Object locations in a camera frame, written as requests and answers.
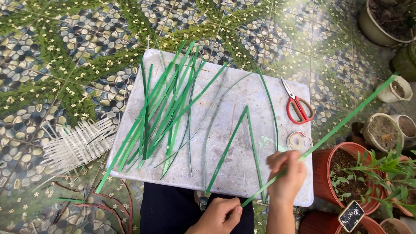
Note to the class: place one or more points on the white plastic board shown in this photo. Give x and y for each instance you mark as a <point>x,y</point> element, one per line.
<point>234,84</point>

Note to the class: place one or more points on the reddish dried twigs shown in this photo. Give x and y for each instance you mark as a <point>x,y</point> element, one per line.
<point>107,208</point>

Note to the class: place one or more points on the person's right hand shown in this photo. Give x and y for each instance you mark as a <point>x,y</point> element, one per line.
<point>287,182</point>

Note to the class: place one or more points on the folded green leaf strip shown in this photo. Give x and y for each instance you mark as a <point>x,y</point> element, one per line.
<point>226,150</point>

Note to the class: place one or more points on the clear tape roll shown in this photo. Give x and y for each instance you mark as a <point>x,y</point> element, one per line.
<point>292,138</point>

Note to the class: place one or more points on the cream pot with soil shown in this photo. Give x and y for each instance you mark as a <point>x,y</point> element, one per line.
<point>383,131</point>

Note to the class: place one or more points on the green leafy plant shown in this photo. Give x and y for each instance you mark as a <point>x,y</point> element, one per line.
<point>380,169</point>

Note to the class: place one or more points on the person's right fingers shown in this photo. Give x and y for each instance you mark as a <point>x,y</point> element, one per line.
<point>281,159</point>

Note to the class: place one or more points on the long green leaf strip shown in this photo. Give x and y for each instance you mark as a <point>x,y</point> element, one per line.
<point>341,123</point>

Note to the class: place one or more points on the white round plant pot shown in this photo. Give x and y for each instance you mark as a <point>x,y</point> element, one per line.
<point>408,125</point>

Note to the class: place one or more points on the curved green leaf strip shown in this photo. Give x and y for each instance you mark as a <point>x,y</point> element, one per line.
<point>270,98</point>

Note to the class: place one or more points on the pile of green leaf strips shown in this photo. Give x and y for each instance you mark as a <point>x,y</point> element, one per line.
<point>162,113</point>

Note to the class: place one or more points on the small white plant pot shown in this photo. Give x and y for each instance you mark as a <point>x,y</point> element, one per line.
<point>386,92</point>

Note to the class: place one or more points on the person's left hand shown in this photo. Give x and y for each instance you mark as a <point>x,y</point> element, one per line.
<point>216,217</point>

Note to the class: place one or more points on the short green leaf piece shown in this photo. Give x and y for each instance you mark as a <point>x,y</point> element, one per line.
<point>70,200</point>

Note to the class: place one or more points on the thin green leaf midrib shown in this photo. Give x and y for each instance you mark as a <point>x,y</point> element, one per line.
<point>208,136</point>

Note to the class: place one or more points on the mossy green pot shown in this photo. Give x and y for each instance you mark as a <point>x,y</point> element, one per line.
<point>404,63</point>

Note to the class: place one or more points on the orange plant pot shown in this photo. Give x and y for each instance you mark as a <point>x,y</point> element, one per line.
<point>404,208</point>

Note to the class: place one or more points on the white woven strip mat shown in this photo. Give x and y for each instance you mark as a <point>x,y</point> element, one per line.
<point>78,146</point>

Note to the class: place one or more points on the terracotta pot with soil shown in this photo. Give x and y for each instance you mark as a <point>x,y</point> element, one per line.
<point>321,175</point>

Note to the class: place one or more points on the large beige plant pot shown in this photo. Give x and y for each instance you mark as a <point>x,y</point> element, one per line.
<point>373,27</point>

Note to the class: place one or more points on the person's dark trousers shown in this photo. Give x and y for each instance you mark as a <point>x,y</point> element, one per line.
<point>169,211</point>

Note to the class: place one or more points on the black phone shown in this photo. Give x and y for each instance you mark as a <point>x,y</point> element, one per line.
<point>351,216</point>

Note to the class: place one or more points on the terracotta plant pot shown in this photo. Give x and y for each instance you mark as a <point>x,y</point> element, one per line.
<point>320,224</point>

